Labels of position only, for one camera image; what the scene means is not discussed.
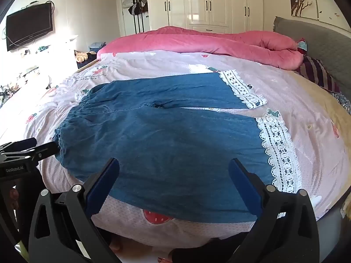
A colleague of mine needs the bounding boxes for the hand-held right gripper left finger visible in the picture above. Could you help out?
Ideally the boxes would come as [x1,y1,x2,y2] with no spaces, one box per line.
[28,157,121,263]

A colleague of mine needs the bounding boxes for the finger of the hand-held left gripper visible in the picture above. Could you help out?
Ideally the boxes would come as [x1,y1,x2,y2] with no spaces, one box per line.
[0,138,37,155]
[26,142,60,162]

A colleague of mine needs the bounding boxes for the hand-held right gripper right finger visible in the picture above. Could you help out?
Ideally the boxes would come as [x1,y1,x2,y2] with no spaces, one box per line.
[228,157,320,263]

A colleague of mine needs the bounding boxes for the blue denim pants lace trim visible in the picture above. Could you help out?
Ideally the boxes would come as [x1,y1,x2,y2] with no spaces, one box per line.
[53,70,302,224]

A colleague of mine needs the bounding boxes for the pile of desk items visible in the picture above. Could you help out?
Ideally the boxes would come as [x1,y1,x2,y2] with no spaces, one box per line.
[0,84,22,105]

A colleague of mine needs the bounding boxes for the pink strawberry printed bed cover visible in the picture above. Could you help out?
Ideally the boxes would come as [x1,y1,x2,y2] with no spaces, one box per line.
[23,50,351,245]

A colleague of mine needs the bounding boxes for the white desk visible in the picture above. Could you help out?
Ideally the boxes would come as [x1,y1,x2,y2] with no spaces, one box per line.
[0,35,80,110]

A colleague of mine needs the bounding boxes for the dark blue bench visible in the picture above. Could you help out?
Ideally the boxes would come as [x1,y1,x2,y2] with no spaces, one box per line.
[75,53,98,69]

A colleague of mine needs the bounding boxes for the folded blue clothes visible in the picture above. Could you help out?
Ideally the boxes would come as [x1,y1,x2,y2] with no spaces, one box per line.
[89,42,106,54]

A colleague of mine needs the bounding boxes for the patterned pillow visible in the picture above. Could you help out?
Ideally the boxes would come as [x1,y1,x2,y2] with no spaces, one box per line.
[332,92,351,114]

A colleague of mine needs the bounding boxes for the dark striped pillow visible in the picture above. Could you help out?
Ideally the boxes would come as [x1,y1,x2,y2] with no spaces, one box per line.
[295,56,340,92]

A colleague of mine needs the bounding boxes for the white door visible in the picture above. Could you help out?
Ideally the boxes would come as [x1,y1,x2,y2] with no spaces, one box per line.
[115,0,150,37]

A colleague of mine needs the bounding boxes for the red blue cloth item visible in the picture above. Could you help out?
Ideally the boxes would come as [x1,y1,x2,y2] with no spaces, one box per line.
[297,39,308,56]

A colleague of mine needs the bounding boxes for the pink quilt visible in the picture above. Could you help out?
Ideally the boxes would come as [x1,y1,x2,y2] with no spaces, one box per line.
[97,26,305,70]

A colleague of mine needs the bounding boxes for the grey padded headboard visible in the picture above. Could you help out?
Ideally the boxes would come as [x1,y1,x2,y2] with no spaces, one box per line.
[273,16,351,99]

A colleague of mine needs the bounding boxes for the black striped hanging bag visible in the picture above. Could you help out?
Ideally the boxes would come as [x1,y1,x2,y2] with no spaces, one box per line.
[128,0,141,16]

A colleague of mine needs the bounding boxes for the white wardrobe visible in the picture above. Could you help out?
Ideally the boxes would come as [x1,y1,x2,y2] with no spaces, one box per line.
[145,0,264,34]

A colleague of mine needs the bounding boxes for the black wall television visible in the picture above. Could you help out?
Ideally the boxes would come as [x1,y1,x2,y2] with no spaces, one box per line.
[5,3,54,52]

